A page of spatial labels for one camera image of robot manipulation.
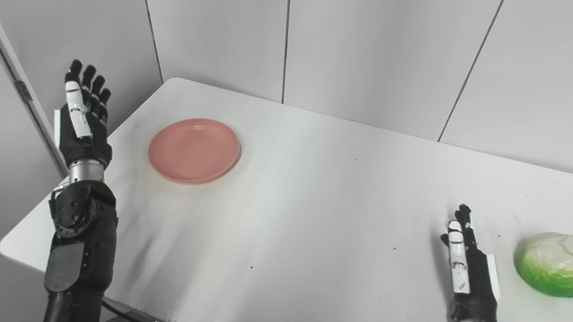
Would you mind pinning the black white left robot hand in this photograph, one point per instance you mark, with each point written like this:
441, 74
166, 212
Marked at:
89, 141

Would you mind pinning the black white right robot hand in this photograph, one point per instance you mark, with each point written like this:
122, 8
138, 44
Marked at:
478, 284

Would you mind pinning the green white cabbage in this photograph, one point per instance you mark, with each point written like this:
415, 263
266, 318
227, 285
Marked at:
553, 266

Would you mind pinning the pink plastic plate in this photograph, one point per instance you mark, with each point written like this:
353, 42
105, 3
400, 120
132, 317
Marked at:
194, 151

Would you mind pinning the grey wall bracket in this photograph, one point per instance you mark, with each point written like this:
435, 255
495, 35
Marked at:
24, 90

